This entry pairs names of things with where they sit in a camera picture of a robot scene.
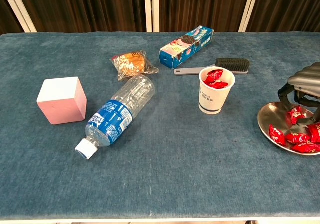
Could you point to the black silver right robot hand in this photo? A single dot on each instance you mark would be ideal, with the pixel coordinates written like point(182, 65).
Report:
point(307, 78)

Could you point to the white frame post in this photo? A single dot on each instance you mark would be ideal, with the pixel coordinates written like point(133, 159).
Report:
point(21, 8)
point(151, 7)
point(250, 7)

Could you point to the clear plastic bottle blue label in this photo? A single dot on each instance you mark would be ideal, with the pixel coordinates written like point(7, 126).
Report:
point(112, 118)

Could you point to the dark brown curtain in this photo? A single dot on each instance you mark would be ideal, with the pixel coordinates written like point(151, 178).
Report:
point(287, 7)
point(6, 18)
point(82, 7)
point(202, 6)

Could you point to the blue velvet table cloth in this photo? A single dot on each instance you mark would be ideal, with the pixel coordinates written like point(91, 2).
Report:
point(175, 159)

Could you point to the blue cookie box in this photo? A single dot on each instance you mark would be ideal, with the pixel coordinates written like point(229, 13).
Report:
point(185, 48)

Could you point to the wrapped bread bun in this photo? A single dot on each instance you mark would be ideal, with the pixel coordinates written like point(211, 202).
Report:
point(130, 63)

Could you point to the white paper cup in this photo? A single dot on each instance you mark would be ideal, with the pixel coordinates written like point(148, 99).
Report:
point(212, 101)

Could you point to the oval metal plate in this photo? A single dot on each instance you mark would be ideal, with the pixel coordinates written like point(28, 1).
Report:
point(272, 113)

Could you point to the red candy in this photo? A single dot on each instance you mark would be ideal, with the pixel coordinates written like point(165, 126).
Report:
point(315, 133)
point(297, 113)
point(213, 75)
point(297, 138)
point(219, 84)
point(307, 147)
point(277, 134)

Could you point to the grey brush black bristles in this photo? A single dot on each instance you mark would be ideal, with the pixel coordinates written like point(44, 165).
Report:
point(232, 63)

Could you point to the pink foam cube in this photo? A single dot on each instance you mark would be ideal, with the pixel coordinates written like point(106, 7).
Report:
point(62, 103)

